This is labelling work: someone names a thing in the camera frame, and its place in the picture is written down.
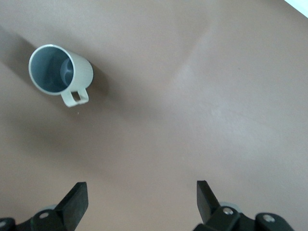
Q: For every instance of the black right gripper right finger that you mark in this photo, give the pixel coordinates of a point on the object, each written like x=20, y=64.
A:
x=209, y=207

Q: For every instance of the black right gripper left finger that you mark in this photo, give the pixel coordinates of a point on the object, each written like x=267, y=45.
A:
x=69, y=207

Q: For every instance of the light grey ribbed mug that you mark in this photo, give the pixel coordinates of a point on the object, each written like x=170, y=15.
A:
x=72, y=72

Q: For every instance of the brown table cover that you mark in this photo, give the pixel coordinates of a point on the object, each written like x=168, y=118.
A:
x=192, y=96

